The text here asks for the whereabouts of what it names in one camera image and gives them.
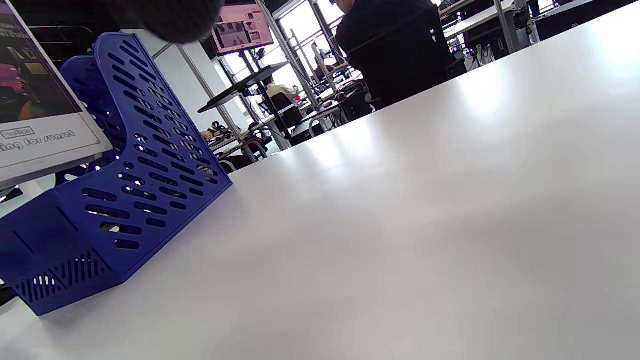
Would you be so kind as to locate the person's right hand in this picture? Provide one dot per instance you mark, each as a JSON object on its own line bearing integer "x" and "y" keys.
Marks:
{"x": 170, "y": 20}

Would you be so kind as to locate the blue plastic document holder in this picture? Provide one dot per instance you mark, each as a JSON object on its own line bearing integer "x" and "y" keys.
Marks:
{"x": 125, "y": 200}

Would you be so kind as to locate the monitor screen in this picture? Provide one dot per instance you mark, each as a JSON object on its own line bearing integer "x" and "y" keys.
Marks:
{"x": 242, "y": 27}

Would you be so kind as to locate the black tilted stand board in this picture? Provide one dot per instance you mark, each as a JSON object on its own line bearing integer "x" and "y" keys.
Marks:
{"x": 245, "y": 85}

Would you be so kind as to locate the white desk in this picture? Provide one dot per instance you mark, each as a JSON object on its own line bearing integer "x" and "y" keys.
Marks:
{"x": 475, "y": 20}

